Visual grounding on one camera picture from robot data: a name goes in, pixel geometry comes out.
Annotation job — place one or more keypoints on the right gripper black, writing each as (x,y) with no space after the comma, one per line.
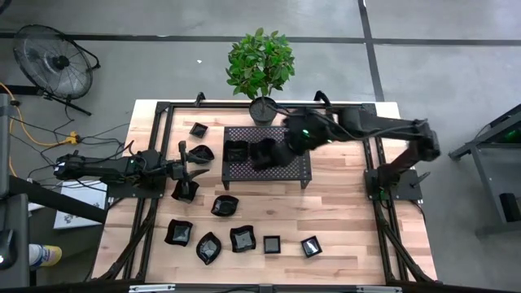
(283,152)

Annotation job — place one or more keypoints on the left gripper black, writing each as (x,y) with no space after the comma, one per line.
(179,171)

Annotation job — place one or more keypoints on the black leaf-shaped mini plate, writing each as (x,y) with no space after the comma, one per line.
(203,151)
(176,194)
(208,248)
(256,156)
(224,206)

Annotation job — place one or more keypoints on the small black square mini plate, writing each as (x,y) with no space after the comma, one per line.
(198,130)
(271,245)
(311,247)

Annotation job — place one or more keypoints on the black wavy square mini plate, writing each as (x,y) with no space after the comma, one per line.
(178,233)
(236,152)
(242,239)

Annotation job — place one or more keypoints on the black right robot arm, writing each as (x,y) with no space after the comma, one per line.
(386,122)

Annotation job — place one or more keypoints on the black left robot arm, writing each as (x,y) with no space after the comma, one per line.
(102,167)

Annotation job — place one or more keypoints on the black perforated metal stand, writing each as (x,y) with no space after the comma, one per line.
(244,173)

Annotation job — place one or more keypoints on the green potted plant black pot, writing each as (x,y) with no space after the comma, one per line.
(260,65)

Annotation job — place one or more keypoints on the white printed box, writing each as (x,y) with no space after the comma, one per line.
(77,211)

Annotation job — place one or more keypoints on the black metal beam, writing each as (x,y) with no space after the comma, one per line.
(49,197)

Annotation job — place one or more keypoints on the black metal floor fan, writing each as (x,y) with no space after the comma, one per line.
(60,62)

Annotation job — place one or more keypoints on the white and yellow spray can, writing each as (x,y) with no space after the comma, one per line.
(45,255)

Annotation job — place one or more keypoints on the grey desk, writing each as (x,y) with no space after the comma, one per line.
(16,211)

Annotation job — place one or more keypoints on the black computer mouse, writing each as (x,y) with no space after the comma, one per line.
(7,248)

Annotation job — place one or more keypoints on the work table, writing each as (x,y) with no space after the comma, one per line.
(494,179)

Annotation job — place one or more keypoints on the black computer green lights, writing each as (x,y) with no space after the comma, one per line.
(510,136)

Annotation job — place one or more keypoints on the small black box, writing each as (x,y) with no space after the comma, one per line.
(509,207)

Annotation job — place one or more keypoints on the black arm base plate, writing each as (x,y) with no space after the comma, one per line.
(411,193)
(122,191)

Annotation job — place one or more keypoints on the silver metal bracket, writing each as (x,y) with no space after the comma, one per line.
(378,289)
(150,288)

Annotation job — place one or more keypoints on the small black camera mount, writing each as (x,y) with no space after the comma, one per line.
(266,289)

